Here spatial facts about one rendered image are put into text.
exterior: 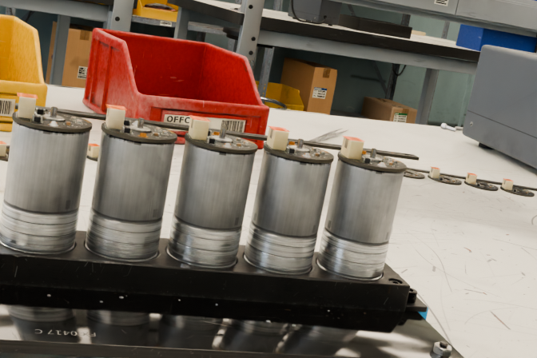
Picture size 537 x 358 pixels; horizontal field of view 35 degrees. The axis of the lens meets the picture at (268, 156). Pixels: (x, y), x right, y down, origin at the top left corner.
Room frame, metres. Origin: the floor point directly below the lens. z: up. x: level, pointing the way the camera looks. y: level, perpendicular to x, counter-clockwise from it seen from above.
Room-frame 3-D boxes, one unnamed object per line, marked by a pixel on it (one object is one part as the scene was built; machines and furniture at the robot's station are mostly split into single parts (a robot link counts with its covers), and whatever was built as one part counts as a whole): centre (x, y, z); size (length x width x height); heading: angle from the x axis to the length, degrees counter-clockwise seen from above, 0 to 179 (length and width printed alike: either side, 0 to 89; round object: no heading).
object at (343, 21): (3.28, -0.31, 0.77); 0.24 x 0.16 x 0.04; 118
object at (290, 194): (0.29, -0.01, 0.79); 0.02 x 0.02 x 0.05
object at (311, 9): (3.12, -0.07, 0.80); 0.15 x 0.12 x 0.10; 48
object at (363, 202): (0.30, -0.04, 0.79); 0.02 x 0.02 x 0.05
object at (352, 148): (0.30, -0.03, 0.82); 0.01 x 0.01 x 0.01; 17
